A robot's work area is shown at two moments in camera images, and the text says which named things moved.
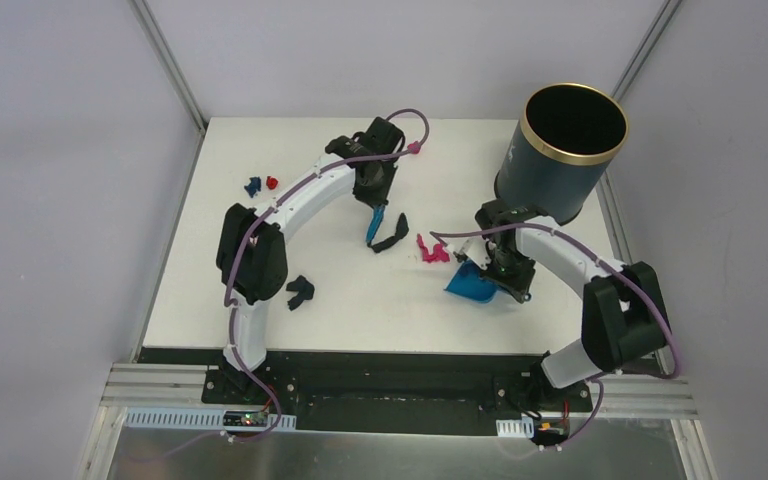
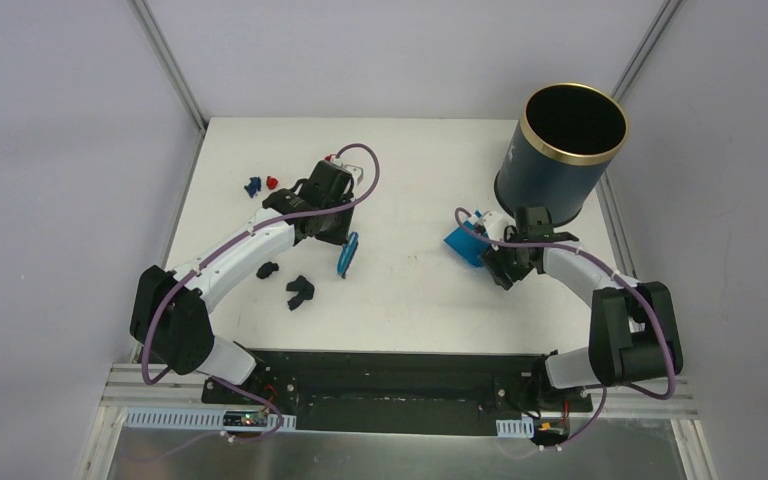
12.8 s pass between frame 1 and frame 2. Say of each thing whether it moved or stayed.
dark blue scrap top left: stayed
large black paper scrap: stayed
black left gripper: moved
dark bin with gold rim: stayed
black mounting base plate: stayed
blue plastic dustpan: moved
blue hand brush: moved
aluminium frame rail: stayed
